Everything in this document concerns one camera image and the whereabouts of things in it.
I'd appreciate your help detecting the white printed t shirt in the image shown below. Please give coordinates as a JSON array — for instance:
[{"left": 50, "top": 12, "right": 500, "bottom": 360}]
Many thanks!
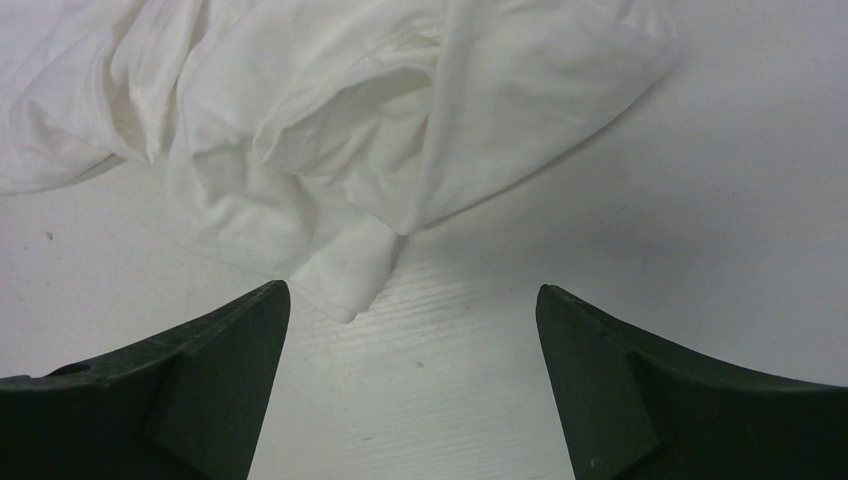
[{"left": 1, "top": 1, "right": 678, "bottom": 323}]

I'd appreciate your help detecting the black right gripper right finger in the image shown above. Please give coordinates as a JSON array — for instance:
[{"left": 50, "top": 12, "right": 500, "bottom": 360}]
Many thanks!
[{"left": 535, "top": 285, "right": 847, "bottom": 479}]

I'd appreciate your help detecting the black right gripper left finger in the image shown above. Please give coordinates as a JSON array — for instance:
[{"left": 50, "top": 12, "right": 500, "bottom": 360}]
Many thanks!
[{"left": 1, "top": 281, "right": 291, "bottom": 479}]

